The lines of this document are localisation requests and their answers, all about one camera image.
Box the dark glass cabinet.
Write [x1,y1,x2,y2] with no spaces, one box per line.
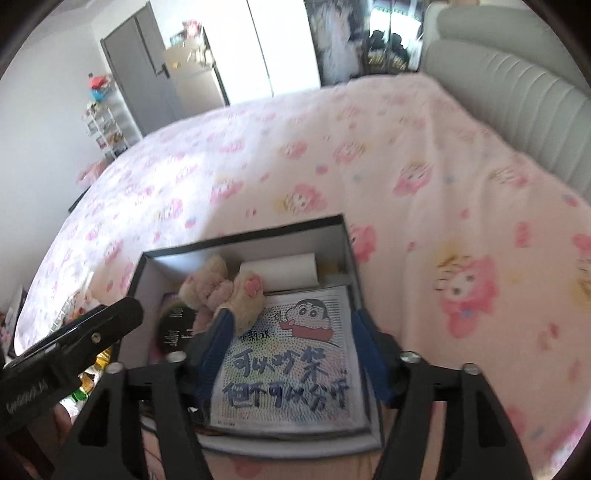
[304,0,424,87]

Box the red toy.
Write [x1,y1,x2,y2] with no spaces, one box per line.
[87,73,115,103]

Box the black colourful screen protector packet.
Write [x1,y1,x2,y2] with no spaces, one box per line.
[154,293,205,359]

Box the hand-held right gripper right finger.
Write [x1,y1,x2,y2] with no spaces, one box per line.
[352,309,539,480]

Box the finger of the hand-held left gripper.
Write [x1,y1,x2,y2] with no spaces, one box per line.
[54,296,145,371]

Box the white refrigerator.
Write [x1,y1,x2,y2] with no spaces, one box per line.
[161,28,230,112]

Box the black cardboard box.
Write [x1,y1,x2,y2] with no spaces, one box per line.
[121,212,386,456]

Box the beige plush toy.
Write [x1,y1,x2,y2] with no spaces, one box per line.
[178,255,267,334]

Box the pink cushion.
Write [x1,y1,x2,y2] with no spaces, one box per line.
[75,161,110,188]

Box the grey door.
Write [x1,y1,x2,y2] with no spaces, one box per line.
[100,1,186,138]

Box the white paper roll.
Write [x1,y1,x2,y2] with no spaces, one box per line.
[237,252,320,292]

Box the cartoon print card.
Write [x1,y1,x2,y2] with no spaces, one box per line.
[209,284,371,431]

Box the grey padded headboard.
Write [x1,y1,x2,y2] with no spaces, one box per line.
[421,4,591,205]

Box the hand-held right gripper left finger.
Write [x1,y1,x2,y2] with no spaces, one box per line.
[50,307,235,480]

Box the pink printed blanket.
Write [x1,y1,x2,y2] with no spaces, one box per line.
[16,73,591,480]

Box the white shelf rack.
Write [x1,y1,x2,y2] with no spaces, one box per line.
[82,96,131,161]

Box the yellow toy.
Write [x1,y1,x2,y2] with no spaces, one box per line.
[91,347,115,376]

